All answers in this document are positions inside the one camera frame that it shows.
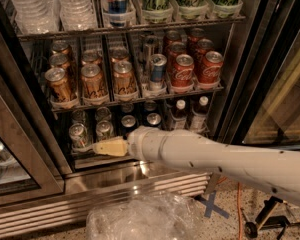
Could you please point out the left clear water bottle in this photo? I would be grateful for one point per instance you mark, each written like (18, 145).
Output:
(37, 16)

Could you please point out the middle right coca-cola can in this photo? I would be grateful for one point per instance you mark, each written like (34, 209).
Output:
(201, 48)

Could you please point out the front middle gold can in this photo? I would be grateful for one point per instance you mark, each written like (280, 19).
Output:
(93, 81)

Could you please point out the green soda can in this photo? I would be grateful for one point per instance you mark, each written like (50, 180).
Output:
(79, 135)
(104, 130)
(103, 113)
(79, 116)

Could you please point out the blue tape cross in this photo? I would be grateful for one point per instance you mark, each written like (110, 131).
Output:
(211, 207)

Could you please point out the rear silver slim can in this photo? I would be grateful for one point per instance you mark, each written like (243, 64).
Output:
(150, 47)

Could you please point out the right white-capped bottle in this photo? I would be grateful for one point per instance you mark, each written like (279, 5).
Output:
(199, 114)

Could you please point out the rear right gold can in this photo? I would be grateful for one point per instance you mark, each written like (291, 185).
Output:
(118, 54)

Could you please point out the rear left gold can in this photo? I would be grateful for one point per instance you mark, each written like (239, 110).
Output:
(61, 46)

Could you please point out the right fridge glass door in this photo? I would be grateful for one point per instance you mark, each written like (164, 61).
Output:
(265, 107)

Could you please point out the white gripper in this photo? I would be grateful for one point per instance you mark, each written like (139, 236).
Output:
(144, 144)

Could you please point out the front left gold can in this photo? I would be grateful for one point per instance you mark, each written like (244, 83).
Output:
(60, 85)

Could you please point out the clear water bottle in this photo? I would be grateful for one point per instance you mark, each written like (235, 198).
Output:
(37, 16)
(78, 15)

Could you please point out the front right coca-cola can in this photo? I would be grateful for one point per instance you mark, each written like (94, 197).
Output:
(210, 67)

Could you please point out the blue silver energy can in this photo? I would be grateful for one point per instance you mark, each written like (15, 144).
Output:
(157, 71)

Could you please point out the gold can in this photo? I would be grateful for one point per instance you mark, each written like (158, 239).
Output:
(60, 85)
(60, 60)
(93, 81)
(91, 57)
(61, 46)
(124, 78)
(118, 54)

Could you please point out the front right gold can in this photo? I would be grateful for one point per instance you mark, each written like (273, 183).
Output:
(124, 78)

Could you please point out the steel fridge cabinet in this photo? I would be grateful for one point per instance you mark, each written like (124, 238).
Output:
(92, 180)

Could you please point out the front left coca-cola can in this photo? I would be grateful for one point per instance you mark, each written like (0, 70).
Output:
(182, 70)

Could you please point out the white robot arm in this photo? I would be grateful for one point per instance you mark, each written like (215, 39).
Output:
(272, 171)

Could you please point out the rear right coca-cola can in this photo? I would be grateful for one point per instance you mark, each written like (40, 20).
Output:
(194, 34)

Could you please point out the white-capped bottle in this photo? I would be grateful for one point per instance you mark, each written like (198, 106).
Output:
(199, 114)
(178, 116)

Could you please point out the rear left coca-cola can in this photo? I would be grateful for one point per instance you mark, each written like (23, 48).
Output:
(170, 37)

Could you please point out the clear plastic bag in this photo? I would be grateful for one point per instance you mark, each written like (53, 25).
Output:
(152, 217)

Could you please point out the yellow black stand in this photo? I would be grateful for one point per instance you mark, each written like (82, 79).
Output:
(266, 221)

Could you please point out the front left green soda can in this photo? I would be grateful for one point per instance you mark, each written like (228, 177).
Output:
(79, 135)

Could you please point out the rear middle gold can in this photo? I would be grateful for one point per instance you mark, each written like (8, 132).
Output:
(91, 57)

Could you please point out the right clear water bottle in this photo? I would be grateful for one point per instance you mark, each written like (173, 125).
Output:
(78, 15)

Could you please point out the rear left green soda can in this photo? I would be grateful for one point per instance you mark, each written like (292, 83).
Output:
(79, 116)

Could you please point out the pepsi can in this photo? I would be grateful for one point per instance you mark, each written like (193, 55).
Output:
(154, 120)
(127, 108)
(128, 124)
(150, 106)

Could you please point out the coca-cola can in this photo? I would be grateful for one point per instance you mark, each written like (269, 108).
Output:
(210, 67)
(201, 48)
(170, 37)
(194, 34)
(182, 70)
(173, 50)

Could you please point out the middle left gold can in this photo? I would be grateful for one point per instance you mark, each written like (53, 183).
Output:
(60, 60)

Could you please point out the fridge glass door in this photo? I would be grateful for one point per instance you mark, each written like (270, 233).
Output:
(26, 170)
(265, 107)

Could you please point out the left fridge glass door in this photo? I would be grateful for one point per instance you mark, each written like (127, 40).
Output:
(26, 170)

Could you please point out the middle left coca-cola can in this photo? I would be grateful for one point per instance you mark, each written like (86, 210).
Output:
(173, 50)

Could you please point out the left white-capped bottle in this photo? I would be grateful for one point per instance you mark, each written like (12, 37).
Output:
(178, 116)

